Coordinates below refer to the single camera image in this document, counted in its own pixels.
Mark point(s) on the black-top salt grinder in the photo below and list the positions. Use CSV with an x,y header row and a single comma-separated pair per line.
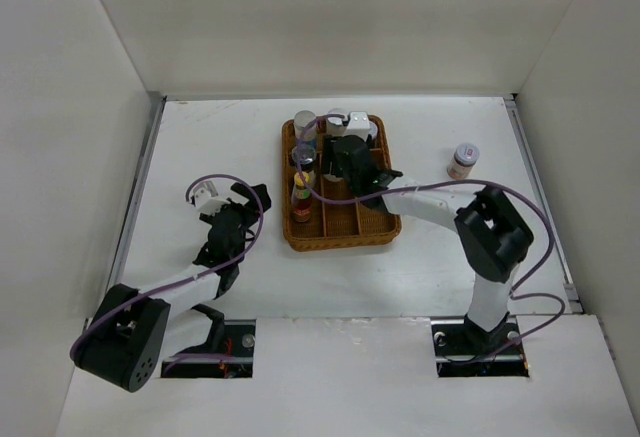
x,y
305,156

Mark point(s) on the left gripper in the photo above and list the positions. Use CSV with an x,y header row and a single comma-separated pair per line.
x,y
250,210

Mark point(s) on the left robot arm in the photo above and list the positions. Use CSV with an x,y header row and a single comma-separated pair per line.
x,y
134,330

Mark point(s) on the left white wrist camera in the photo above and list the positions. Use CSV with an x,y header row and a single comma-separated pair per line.
x,y
205,198

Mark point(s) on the yellow-cap hot sauce bottle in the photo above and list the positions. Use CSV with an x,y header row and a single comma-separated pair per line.
x,y
301,198

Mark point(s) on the red-label spice jar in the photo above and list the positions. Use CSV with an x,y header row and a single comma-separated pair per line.
x,y
463,160

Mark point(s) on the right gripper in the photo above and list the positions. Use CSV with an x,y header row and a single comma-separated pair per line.
x,y
328,153

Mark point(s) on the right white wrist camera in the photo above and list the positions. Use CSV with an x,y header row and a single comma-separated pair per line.
x,y
359,125

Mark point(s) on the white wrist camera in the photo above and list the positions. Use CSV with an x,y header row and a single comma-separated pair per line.
x,y
359,125
205,198

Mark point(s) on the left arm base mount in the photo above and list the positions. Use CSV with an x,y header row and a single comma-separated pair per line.
x,y
202,343

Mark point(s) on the brown wicker divided tray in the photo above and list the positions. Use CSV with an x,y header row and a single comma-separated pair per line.
x,y
330,226

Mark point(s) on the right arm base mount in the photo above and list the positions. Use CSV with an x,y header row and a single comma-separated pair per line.
x,y
463,350

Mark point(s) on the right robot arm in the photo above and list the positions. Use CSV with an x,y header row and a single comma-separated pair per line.
x,y
493,235

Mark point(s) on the silver-lid spice jar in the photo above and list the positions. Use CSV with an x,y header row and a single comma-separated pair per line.
x,y
305,128

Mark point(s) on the white-lid blue-label shaker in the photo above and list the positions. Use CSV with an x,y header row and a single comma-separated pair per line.
x,y
336,121

